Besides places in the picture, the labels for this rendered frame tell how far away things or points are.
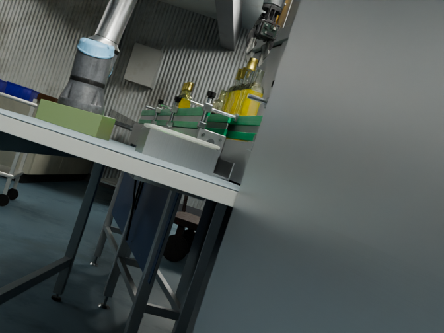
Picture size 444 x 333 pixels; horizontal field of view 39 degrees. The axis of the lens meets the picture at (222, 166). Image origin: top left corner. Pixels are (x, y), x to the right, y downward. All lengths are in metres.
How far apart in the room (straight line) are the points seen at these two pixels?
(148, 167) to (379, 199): 0.61
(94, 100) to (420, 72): 1.43
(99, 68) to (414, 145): 1.46
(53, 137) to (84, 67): 0.78
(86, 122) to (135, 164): 0.77
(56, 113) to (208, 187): 0.90
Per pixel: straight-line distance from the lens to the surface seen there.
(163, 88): 9.06
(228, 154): 1.96
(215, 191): 1.22
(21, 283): 2.25
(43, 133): 1.28
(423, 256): 0.63
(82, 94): 2.02
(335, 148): 0.86
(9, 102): 6.71
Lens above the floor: 0.78
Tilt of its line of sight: level
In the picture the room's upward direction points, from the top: 18 degrees clockwise
